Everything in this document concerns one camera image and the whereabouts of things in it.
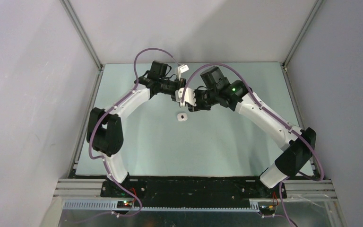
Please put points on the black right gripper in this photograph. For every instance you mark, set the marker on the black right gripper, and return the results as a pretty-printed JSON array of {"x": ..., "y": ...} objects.
[{"x": 198, "y": 107}]

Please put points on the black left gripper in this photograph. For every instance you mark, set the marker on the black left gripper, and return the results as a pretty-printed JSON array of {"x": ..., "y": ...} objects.
[{"x": 182, "y": 83}]

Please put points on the white earbud charging case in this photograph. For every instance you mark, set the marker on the white earbud charging case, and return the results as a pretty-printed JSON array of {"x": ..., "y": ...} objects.
[{"x": 181, "y": 117}]

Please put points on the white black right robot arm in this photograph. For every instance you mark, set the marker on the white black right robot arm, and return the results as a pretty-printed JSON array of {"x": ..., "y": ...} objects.
[{"x": 218, "y": 83}]

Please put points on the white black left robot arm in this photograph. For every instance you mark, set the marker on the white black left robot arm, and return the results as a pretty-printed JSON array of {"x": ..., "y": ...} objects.
[{"x": 105, "y": 130}]

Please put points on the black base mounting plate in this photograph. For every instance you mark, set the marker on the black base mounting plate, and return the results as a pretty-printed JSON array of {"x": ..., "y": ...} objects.
[{"x": 192, "y": 192}]

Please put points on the right controller board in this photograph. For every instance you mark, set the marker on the right controller board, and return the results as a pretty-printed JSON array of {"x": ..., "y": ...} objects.
[{"x": 270, "y": 208}]

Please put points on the controller board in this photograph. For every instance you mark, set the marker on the controller board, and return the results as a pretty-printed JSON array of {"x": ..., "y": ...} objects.
[
  {"x": 125, "y": 204},
  {"x": 270, "y": 208}
]

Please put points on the left controller board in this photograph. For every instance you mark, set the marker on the left controller board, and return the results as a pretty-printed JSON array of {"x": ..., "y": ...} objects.
[{"x": 125, "y": 204}]

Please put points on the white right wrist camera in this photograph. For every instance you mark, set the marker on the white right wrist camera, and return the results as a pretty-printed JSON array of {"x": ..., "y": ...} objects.
[{"x": 185, "y": 96}]

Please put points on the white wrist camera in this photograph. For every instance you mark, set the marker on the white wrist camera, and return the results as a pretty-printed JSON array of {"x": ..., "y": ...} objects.
[
  {"x": 185, "y": 96},
  {"x": 181, "y": 69}
]

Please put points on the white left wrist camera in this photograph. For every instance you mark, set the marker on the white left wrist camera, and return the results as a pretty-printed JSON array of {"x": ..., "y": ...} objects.
[{"x": 181, "y": 69}]

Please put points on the aluminium frame post right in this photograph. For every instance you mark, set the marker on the aluminium frame post right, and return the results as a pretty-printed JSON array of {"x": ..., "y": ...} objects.
[{"x": 302, "y": 32}]

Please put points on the aluminium frame post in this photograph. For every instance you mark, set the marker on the aluminium frame post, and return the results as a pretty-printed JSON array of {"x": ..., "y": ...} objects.
[
  {"x": 74, "y": 18},
  {"x": 302, "y": 32}
]

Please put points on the aluminium frame post left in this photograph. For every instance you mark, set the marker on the aluminium frame post left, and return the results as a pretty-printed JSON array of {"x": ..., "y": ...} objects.
[{"x": 74, "y": 18}]

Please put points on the aluminium front rail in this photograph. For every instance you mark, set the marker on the aluminium front rail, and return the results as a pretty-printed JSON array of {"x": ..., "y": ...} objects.
[{"x": 85, "y": 193}]

